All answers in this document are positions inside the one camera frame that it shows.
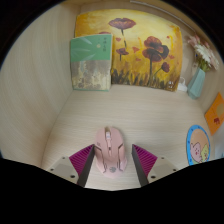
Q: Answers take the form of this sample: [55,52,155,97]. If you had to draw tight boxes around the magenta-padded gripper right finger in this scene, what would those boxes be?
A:
[131,143,180,188]

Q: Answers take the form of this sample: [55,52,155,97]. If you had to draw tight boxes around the orange covered book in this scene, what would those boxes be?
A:
[203,92,224,136]

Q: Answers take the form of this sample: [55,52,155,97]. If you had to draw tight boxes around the white power strip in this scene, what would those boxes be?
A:
[175,77,190,93]

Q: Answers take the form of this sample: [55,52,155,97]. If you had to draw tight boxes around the teal faceted vase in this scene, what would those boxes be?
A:
[186,67,207,100]

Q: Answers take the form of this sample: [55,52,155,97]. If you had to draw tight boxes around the yellow poppy flower painting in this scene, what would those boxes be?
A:
[74,9,184,92]

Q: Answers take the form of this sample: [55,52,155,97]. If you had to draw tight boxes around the pink computer mouse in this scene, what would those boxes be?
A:
[93,125,128,180]

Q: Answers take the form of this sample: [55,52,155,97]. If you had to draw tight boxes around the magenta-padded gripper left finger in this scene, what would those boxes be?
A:
[46,143,96,188]

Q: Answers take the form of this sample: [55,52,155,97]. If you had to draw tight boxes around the green covered book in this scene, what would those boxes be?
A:
[69,33,114,92]

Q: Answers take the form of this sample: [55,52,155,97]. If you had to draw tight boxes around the round blue-rimmed cartoon mouse pad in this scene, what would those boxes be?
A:
[185,124,212,166]

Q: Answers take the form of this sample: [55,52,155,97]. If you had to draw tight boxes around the pink and white flower bouquet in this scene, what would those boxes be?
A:
[186,33,221,73]

